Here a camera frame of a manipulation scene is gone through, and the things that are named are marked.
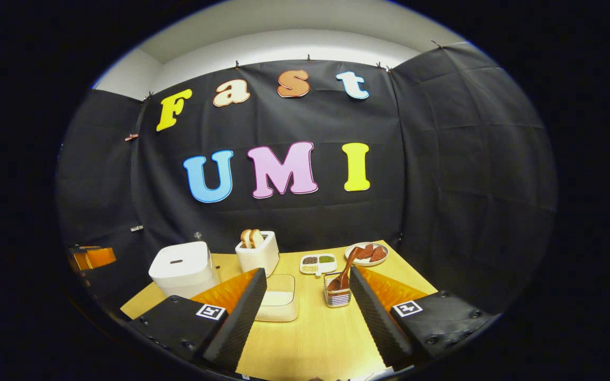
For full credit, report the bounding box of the white rice cooker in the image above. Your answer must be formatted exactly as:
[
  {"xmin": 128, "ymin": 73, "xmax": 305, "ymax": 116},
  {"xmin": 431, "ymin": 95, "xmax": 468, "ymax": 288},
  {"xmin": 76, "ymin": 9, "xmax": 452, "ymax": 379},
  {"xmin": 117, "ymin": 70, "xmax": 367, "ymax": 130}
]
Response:
[{"xmin": 148, "ymin": 241, "xmax": 221, "ymax": 298}]

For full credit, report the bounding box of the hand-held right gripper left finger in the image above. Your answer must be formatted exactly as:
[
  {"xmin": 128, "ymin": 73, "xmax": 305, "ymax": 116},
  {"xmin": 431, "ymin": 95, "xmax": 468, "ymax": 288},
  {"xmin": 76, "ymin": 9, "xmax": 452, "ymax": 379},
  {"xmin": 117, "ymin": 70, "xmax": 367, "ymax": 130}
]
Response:
[{"xmin": 128, "ymin": 267, "xmax": 267, "ymax": 374}]

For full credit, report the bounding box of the black backdrop cloth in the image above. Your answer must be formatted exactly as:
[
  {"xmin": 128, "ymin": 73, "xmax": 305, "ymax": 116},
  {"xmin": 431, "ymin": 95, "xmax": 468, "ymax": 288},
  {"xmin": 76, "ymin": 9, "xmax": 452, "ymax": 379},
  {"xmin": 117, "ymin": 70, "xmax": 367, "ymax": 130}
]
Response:
[{"xmin": 56, "ymin": 42, "xmax": 557, "ymax": 318}]

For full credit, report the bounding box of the white toaster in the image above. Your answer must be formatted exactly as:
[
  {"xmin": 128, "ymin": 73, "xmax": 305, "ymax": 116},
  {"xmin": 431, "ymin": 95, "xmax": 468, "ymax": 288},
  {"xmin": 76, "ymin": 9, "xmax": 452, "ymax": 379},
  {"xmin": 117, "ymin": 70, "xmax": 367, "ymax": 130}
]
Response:
[{"xmin": 235, "ymin": 231, "xmax": 280, "ymax": 277}]

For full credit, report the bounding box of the white round plate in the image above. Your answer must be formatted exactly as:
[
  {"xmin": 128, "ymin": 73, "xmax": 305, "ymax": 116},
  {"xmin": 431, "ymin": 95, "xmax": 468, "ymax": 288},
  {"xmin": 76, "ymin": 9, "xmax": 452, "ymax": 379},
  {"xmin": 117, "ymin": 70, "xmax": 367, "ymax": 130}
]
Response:
[{"xmin": 344, "ymin": 242, "xmax": 389, "ymax": 267}]

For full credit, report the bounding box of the white divided grain dish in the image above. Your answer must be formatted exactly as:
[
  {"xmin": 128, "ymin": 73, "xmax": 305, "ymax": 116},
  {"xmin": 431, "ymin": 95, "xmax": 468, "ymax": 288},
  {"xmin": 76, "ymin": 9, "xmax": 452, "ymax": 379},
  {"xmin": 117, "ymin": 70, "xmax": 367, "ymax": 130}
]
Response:
[{"xmin": 299, "ymin": 253, "xmax": 337, "ymax": 277}]

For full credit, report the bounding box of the metal wire chopstick holder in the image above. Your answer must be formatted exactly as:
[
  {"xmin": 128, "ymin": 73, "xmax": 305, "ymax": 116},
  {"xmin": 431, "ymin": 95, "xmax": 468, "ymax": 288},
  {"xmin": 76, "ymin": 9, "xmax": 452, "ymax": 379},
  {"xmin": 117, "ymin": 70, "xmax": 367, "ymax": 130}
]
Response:
[{"xmin": 323, "ymin": 272, "xmax": 352, "ymax": 309}]

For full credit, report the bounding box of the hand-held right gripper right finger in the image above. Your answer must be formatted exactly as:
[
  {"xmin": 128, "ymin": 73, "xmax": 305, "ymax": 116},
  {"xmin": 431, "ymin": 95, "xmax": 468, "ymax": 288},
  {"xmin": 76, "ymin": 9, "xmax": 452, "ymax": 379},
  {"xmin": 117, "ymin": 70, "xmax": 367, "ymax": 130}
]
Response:
[{"xmin": 348, "ymin": 266, "xmax": 496, "ymax": 371}]

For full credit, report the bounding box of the brown wooden spoon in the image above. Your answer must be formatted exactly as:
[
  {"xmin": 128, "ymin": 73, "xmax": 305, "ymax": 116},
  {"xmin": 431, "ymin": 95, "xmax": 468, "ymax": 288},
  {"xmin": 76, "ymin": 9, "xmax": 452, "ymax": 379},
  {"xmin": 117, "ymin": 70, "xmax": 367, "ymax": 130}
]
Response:
[{"xmin": 327, "ymin": 247, "xmax": 361, "ymax": 292}]

